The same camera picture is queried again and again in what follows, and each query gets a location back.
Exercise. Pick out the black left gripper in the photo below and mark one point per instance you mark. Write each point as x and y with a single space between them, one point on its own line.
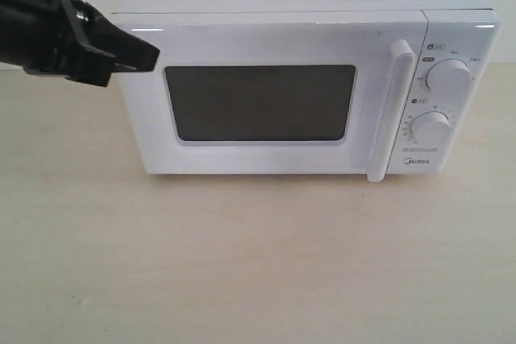
57 39

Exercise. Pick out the white lower timer knob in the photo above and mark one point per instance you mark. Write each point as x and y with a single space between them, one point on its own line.
431 127

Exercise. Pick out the white Midea microwave oven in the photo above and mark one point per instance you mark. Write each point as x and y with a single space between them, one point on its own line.
457 29

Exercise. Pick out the white microwave door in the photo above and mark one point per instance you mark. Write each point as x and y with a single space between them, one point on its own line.
272 93

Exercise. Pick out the white upper power knob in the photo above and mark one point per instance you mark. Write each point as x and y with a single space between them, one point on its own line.
448 76

